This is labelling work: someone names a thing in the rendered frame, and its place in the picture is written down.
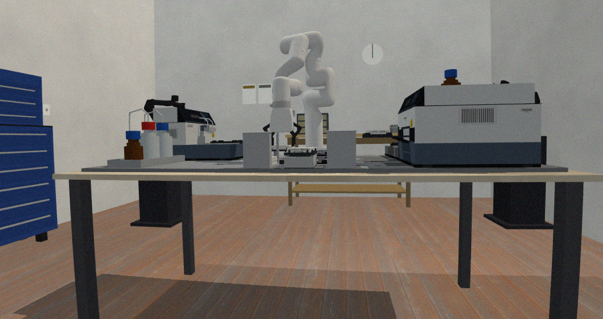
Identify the brown bottle body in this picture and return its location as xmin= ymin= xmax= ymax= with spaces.
xmin=124 ymin=146 xmax=143 ymax=160

